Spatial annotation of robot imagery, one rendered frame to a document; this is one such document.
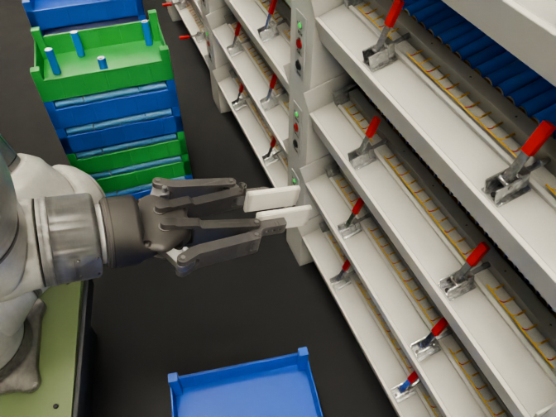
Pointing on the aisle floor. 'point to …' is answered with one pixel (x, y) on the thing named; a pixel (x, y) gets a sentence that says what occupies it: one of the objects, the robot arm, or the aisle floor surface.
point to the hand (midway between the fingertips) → (278, 208)
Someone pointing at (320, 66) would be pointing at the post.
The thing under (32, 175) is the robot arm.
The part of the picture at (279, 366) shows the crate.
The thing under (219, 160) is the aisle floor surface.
